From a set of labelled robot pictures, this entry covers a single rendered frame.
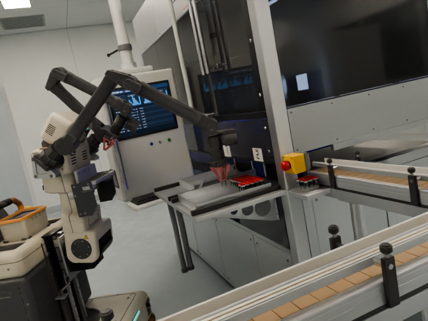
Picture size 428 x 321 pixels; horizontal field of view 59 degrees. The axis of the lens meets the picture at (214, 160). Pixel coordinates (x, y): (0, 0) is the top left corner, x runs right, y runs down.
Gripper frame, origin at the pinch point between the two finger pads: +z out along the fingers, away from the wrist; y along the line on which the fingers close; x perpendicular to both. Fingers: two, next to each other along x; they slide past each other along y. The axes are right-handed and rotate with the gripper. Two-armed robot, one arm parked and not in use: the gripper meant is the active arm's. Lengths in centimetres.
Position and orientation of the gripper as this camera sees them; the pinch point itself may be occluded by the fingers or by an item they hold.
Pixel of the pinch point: (222, 179)
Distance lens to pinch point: 167.3
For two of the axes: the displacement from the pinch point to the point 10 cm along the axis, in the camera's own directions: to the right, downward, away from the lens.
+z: 2.1, 9.7, 1.6
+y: 7.9, -2.6, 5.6
